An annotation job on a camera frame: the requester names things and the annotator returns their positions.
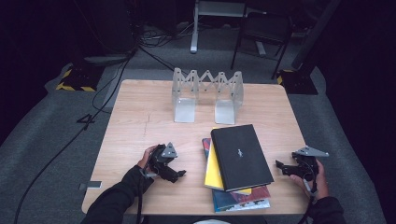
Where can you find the person's left hand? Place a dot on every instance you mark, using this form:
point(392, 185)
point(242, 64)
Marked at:
point(144, 158)

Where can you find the person's right hand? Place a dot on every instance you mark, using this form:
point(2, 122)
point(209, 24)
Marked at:
point(320, 183)

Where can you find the black yellow striped base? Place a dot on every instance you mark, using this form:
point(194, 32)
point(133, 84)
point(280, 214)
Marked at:
point(297, 82)
point(79, 79)

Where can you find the black hardcover book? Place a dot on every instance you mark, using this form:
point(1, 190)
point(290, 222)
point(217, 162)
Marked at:
point(241, 157)

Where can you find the grey tape strip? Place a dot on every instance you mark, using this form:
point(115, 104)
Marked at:
point(91, 185)

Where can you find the slanted grey post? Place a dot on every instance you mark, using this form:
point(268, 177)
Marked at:
point(314, 34)

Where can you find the blue illustrated book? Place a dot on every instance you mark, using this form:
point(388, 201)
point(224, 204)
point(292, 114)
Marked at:
point(239, 205)

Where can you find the red illustrated book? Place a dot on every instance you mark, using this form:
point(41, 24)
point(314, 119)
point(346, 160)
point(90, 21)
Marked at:
point(260, 192)

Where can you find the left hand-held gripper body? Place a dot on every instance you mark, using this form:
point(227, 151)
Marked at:
point(165, 161)

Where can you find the grey metal desk stand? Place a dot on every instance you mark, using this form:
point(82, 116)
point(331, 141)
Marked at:
point(194, 28)

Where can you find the black metal chair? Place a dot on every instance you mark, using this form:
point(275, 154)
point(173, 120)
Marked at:
point(264, 31)

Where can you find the translucent expandable book rack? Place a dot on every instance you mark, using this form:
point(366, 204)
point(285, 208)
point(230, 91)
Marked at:
point(186, 93)

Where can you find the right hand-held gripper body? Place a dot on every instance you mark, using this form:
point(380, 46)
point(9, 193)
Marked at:
point(306, 163)

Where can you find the yellow book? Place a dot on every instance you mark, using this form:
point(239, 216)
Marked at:
point(213, 174)

